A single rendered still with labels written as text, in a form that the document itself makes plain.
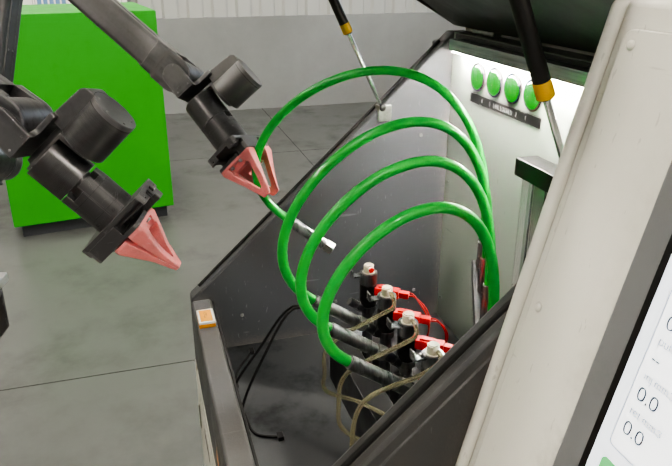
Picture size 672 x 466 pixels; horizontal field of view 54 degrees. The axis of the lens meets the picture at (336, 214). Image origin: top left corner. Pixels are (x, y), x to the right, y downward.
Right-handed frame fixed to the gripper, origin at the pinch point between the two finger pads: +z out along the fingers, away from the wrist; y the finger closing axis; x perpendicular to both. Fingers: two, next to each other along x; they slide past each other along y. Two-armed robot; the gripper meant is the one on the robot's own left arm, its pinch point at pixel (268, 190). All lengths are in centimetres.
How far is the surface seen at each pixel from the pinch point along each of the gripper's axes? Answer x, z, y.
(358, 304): 0.5, 23.5, 1.5
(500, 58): -39.2, 6.6, 17.1
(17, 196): 224, -164, 184
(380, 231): -20.1, 20.4, -24.9
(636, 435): -32, 47, -40
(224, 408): 21.6, 23.6, -13.5
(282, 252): -4.1, 12.7, -16.6
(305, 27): 126, -283, 577
